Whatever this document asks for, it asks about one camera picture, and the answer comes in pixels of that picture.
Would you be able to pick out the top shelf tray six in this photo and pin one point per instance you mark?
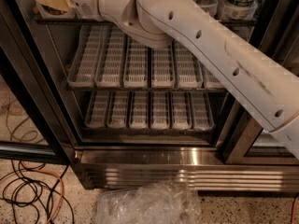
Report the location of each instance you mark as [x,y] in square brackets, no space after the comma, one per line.
[227,11]

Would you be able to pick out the shelf tray two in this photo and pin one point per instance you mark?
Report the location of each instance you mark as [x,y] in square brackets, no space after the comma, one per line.
[117,113]
[111,59]

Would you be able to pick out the bottom wire shelf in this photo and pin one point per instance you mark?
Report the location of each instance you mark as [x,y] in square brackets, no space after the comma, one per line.
[128,131]

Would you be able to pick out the shelf tray five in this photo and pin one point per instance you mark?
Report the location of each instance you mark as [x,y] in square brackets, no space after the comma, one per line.
[188,69]
[211,8]
[181,118]

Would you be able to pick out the open glass fridge door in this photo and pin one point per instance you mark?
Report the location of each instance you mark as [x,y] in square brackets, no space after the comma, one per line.
[33,60]

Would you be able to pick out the bottom shelf tray three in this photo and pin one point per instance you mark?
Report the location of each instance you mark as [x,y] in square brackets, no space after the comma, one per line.
[139,110]

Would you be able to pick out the stainless steel display fridge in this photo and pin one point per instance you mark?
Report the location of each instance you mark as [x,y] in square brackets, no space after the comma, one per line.
[124,161]

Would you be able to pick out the middle shelf tray five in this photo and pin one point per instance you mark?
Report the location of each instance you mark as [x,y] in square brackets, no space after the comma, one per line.
[188,69]

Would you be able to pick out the middle wire shelf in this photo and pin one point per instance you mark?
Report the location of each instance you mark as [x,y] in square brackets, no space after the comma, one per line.
[95,88]

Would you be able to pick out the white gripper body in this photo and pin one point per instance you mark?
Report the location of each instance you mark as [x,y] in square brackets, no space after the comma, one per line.
[83,0]

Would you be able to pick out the top shelf tray one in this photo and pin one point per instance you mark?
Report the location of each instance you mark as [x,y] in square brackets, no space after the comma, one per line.
[69,15]

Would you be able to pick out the shelf tray three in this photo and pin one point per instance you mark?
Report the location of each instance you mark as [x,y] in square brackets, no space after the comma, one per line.
[139,110]
[136,65]

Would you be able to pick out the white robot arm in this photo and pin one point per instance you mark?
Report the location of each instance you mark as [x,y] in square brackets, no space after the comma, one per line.
[263,87]

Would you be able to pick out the bottom shelf tray four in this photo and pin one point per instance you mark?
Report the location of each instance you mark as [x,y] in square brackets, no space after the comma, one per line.
[159,110]

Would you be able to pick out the middle shelf tray six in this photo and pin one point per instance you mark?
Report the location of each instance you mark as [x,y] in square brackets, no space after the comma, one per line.
[210,82]

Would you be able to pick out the bottom shelf tray five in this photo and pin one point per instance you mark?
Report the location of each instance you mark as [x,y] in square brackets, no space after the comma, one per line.
[181,118]

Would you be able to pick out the shelf tray four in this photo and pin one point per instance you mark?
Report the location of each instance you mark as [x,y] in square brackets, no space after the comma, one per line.
[162,68]
[159,110]

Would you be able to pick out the bottom shelf tray two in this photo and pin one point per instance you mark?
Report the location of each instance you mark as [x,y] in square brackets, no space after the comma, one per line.
[117,113]

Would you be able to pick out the middle shelf tray four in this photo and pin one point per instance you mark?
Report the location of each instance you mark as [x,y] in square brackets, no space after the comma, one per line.
[162,68]

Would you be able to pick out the top shelf tray five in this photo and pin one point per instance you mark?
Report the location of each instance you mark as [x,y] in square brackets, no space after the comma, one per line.
[211,8]

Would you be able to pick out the bottom shelf tray six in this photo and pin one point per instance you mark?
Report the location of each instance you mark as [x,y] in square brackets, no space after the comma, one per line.
[202,118]

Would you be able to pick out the middle shelf tray two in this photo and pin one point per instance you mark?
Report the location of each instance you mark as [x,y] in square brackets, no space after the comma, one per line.
[111,59]

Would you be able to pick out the closed right glass fridge door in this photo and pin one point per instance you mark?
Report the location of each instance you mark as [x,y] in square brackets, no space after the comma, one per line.
[276,33]

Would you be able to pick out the middle shelf tray three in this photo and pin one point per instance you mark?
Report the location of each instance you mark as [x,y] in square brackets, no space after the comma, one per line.
[136,65]

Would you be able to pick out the bottom shelf tray one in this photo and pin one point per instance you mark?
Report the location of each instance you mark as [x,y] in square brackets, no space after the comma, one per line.
[97,110]

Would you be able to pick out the middle shelf tray one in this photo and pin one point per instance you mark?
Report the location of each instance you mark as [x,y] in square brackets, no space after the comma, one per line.
[82,70]

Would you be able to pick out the shelf tray six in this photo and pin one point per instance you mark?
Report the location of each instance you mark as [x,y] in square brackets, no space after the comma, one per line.
[210,82]
[227,11]
[202,118]

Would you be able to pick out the shelf tray one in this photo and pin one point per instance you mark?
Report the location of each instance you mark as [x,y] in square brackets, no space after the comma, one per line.
[97,110]
[69,15]
[82,70]

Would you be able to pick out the crumpled clear plastic bag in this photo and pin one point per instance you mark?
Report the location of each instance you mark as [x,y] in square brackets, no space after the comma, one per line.
[160,203]

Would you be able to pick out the clear plastic container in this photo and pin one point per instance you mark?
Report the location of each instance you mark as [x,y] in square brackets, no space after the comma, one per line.
[117,207]

